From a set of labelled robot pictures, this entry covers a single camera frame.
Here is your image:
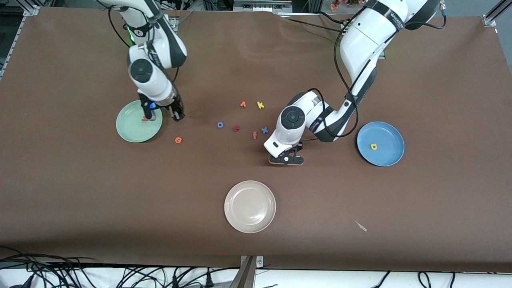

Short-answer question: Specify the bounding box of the green plate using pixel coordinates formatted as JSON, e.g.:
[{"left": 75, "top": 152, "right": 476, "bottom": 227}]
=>
[{"left": 116, "top": 100, "right": 163, "bottom": 143}]

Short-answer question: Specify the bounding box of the beige plate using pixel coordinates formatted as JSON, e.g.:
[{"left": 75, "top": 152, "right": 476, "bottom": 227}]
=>
[{"left": 224, "top": 180, "right": 277, "bottom": 234}]

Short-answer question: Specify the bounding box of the blue plate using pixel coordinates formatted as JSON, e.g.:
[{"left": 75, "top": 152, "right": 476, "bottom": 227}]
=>
[{"left": 356, "top": 121, "right": 405, "bottom": 167}]

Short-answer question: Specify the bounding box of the brown table cover sheet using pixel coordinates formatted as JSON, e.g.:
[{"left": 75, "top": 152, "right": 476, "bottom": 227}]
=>
[{"left": 0, "top": 6, "right": 512, "bottom": 273}]

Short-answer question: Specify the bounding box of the grey metal box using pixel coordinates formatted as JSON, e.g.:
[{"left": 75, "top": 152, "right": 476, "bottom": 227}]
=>
[{"left": 233, "top": 0, "right": 293, "bottom": 12}]

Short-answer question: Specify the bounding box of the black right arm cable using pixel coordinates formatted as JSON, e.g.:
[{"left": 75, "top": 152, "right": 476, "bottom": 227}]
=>
[{"left": 106, "top": 4, "right": 180, "bottom": 86}]

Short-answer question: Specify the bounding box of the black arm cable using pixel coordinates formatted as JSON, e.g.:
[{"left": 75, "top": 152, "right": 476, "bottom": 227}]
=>
[
  {"left": 106, "top": 4, "right": 180, "bottom": 86},
  {"left": 302, "top": 8, "right": 448, "bottom": 141}
]

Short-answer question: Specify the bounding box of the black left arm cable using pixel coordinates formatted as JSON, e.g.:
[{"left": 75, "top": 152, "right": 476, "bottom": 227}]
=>
[{"left": 302, "top": 8, "right": 448, "bottom": 141}]

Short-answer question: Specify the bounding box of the grey metal bracket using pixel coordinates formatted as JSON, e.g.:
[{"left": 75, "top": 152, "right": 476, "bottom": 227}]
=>
[{"left": 230, "top": 255, "right": 264, "bottom": 288}]

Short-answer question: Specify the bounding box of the black cable on sheet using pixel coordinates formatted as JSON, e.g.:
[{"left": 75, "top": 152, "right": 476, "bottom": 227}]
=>
[{"left": 280, "top": 12, "right": 352, "bottom": 34}]

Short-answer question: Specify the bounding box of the aluminium frame rail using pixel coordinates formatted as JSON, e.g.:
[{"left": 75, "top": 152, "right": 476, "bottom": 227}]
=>
[
  {"left": 0, "top": 5, "right": 40, "bottom": 78},
  {"left": 482, "top": 0, "right": 512, "bottom": 28}
]

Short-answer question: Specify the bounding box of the black tangled floor cable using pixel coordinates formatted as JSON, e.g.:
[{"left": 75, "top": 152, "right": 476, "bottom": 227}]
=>
[{"left": 0, "top": 246, "right": 96, "bottom": 288}]

